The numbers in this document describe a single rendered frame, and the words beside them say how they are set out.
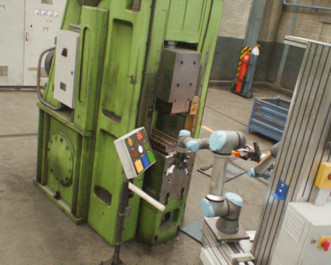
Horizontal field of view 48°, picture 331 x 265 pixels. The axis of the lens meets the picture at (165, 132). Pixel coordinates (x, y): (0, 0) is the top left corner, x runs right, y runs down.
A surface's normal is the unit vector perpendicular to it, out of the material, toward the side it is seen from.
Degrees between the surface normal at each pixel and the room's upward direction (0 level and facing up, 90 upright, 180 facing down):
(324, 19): 90
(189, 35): 90
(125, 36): 89
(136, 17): 89
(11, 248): 0
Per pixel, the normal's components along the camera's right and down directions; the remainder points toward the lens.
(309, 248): 0.29, 0.36
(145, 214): -0.72, 0.11
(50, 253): 0.15, -0.93
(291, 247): -0.94, -0.04
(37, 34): 0.54, 0.35
